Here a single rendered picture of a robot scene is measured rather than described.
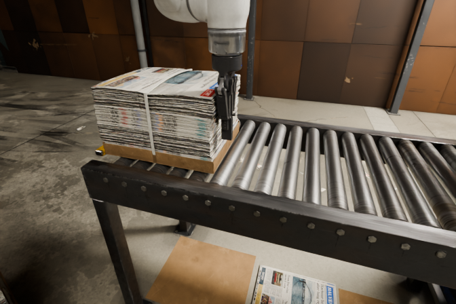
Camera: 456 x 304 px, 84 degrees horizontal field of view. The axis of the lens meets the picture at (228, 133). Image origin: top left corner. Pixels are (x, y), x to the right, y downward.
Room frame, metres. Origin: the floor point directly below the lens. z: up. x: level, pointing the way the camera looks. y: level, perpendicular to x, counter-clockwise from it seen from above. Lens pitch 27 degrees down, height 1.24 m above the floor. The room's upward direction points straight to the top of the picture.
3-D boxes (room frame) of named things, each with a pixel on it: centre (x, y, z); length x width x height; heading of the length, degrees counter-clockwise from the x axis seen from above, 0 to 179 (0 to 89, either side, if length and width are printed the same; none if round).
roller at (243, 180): (0.75, -0.09, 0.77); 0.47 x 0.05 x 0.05; 163
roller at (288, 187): (0.71, -0.22, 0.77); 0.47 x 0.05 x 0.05; 163
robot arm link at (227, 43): (0.64, 0.00, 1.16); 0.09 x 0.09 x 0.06
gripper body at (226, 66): (0.64, 0.00, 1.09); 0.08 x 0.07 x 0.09; 163
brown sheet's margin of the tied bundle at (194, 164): (0.75, 0.07, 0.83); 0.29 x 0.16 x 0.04; 163
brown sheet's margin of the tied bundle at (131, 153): (0.81, 0.28, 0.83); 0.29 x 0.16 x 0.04; 163
